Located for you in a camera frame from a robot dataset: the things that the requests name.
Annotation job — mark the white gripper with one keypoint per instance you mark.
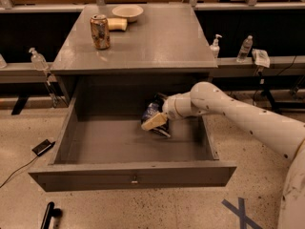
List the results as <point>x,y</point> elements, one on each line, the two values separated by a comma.
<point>170,107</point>

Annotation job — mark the blue chip bag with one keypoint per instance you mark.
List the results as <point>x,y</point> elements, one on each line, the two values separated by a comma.
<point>154,119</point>

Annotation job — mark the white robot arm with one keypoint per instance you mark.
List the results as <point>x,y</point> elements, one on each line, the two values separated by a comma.
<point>284,135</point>

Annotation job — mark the grey open drawer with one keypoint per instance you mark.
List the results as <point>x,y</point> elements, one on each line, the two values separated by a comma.
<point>102,145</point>

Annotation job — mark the grey counter cabinet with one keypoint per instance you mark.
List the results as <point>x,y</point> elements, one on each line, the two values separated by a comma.
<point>164,50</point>

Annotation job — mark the hand sanitizer pump bottle right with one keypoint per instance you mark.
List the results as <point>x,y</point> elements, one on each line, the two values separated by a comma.
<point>215,46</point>

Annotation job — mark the cream sponge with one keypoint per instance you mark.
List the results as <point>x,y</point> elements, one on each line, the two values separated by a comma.
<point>117,24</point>

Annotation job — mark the white bowl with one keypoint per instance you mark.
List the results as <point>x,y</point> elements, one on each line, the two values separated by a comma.
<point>130,12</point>

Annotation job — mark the orange soda can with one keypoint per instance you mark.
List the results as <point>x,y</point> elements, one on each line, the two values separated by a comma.
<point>100,33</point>

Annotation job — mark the black phone on floor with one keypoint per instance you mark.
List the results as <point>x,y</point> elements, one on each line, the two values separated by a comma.
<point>43,147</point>

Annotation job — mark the clear water bottle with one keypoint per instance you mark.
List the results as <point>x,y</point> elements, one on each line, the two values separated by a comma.
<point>245,49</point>

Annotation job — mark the white wipes packet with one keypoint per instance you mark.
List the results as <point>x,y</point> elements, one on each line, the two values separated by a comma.
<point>261,58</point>

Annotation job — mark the blue tape cross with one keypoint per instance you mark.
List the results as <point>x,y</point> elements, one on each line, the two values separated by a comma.
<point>240,212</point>

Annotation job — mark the clear pump bottle left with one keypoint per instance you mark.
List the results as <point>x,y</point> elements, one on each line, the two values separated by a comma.
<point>38,60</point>

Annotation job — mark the black handle object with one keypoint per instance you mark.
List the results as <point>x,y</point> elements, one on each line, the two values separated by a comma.
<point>51,212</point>

